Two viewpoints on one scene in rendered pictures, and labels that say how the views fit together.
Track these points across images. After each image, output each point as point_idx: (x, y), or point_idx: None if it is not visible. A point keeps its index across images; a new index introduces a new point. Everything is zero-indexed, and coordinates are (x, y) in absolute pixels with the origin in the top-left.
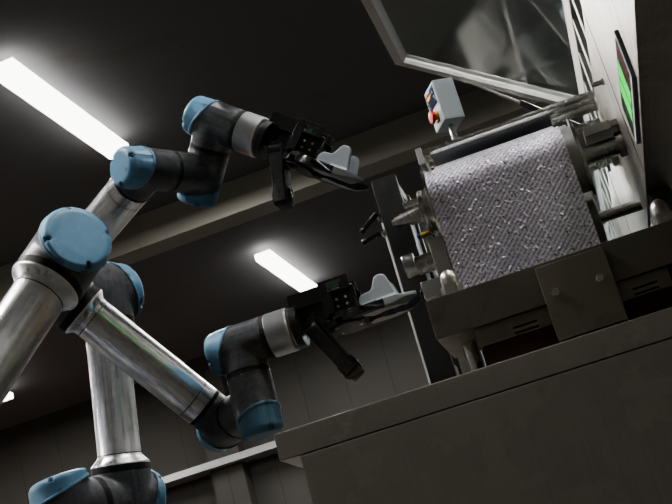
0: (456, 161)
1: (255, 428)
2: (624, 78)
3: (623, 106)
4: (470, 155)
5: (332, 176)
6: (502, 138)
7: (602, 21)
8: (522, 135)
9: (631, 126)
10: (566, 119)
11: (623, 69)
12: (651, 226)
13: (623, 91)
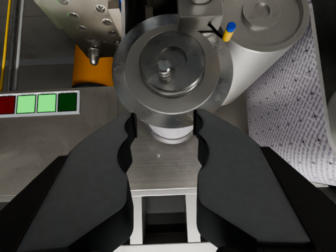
0: (331, 179)
1: None
2: (18, 103)
3: (69, 107)
4: (321, 180)
5: (100, 152)
6: (335, 196)
7: (42, 144)
8: (330, 191)
9: (67, 96)
10: (165, 141)
11: (8, 104)
12: (79, 47)
13: (42, 106)
